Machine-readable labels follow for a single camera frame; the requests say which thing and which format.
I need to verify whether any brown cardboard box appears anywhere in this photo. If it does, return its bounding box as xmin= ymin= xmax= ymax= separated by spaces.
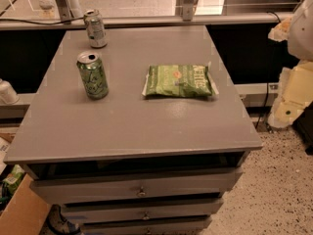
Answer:
xmin=0 ymin=174 xmax=51 ymax=235

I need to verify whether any grey drawer cabinet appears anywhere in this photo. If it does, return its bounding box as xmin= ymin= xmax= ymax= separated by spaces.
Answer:
xmin=6 ymin=26 xmax=262 ymax=235

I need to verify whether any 7up soda can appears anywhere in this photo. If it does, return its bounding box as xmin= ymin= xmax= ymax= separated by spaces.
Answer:
xmin=83 ymin=9 xmax=107 ymax=48

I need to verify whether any white cylindrical object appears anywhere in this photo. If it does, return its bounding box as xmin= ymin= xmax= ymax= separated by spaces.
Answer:
xmin=0 ymin=79 xmax=19 ymax=104

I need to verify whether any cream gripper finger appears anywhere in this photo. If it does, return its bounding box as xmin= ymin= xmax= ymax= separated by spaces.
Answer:
xmin=268 ymin=17 xmax=291 ymax=42
xmin=267 ymin=61 xmax=313 ymax=128

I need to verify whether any green La Croix can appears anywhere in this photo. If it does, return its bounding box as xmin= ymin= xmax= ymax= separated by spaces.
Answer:
xmin=76 ymin=51 xmax=109 ymax=100

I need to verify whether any green jalapeno chip bag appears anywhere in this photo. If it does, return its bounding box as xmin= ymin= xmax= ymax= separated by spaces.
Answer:
xmin=142 ymin=63 xmax=219 ymax=98

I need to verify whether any black power cable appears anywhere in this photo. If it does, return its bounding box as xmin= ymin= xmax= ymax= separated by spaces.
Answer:
xmin=254 ymin=81 xmax=271 ymax=129

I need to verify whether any green packet in box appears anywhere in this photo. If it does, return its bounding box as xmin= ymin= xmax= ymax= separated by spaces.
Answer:
xmin=3 ymin=164 xmax=24 ymax=196

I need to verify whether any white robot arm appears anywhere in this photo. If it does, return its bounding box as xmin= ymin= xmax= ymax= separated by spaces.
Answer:
xmin=268 ymin=0 xmax=313 ymax=128

